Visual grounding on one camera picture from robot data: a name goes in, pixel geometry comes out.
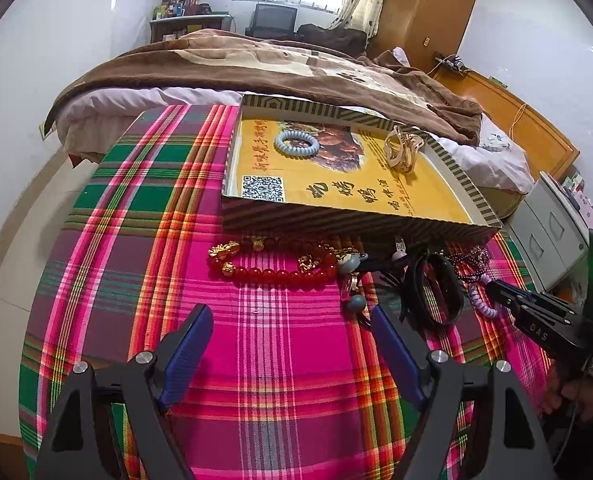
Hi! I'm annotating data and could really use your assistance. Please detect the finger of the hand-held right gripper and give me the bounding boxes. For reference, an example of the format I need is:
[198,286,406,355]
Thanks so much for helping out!
[485,280,579,314]

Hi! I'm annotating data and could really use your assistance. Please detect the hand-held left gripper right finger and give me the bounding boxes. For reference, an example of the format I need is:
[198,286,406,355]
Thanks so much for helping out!
[370,305,557,480]

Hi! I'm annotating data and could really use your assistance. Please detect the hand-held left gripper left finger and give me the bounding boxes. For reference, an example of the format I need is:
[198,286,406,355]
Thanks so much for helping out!
[34,304,214,480]

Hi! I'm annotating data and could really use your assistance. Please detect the purple spiral hair tie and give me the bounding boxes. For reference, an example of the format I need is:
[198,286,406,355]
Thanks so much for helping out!
[467,282,500,319]

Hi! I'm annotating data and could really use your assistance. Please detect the dark purple beaded bracelet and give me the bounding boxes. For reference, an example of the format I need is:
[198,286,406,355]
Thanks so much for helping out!
[450,244,493,282]

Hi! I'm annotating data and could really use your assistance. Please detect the black band bracelet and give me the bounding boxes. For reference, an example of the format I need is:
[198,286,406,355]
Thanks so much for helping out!
[423,254,465,327]
[402,254,439,332]

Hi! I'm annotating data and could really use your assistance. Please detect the red bead bracelet gold charms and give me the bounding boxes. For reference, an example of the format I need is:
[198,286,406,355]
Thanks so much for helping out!
[236,236,342,272]
[207,242,339,292]

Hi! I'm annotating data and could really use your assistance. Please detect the yellow printed cardboard box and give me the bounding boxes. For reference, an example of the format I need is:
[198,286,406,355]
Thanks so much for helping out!
[220,92,503,247]

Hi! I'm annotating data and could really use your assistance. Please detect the person's right hand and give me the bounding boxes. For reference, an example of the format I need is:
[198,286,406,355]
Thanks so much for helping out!
[542,364,583,417]

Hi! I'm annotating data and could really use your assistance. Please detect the white drawer cabinet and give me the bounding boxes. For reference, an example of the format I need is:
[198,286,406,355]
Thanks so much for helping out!
[505,171,593,292]

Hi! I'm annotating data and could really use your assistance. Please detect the pink plaid cloth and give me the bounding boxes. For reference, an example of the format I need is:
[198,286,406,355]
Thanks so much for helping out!
[19,104,552,480]

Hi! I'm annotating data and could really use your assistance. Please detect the wooden headboard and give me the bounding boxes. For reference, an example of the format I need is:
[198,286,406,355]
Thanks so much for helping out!
[429,67,580,182]

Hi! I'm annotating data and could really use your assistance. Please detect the power strip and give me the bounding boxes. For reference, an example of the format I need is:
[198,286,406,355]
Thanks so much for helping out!
[433,53,465,73]

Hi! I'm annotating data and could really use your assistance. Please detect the brown blanket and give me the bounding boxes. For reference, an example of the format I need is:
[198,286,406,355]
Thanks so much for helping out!
[44,27,484,148]

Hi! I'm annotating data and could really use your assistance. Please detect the wooden wardrobe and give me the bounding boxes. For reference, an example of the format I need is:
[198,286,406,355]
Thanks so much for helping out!
[366,0,482,62]

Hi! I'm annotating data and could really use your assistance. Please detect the dark brown cloth pile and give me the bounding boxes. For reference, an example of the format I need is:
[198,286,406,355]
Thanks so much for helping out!
[295,23,368,54]

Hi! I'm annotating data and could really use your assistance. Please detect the wooden shelf desk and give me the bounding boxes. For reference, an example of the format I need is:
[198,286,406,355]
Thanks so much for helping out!
[149,12,236,44]

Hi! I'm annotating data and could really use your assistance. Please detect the black television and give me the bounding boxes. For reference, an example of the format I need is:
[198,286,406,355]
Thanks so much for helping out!
[250,2,298,39]

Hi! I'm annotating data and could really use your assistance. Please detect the row of bottles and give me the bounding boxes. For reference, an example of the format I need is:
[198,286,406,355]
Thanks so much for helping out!
[151,0,213,18]

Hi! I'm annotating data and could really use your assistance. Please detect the orange cord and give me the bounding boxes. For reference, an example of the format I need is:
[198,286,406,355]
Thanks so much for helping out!
[507,103,528,137]

